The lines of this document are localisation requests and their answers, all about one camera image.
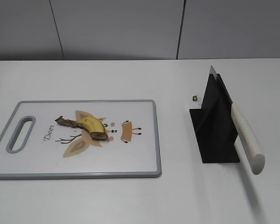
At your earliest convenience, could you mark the black knife stand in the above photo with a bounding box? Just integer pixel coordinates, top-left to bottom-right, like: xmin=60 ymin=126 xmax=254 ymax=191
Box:
xmin=189 ymin=72 xmax=240 ymax=163

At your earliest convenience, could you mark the white grey-rimmed cutting board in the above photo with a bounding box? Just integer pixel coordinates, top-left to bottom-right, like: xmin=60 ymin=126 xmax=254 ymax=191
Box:
xmin=0 ymin=99 xmax=161 ymax=180

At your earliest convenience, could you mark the yellow banana with brown stem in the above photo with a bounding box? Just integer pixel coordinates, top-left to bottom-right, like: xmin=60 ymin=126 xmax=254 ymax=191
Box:
xmin=55 ymin=116 xmax=108 ymax=140

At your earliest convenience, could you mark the white-handled kitchen knife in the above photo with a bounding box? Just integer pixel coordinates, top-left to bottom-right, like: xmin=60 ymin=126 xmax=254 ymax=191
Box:
xmin=210 ymin=66 xmax=266 ymax=175

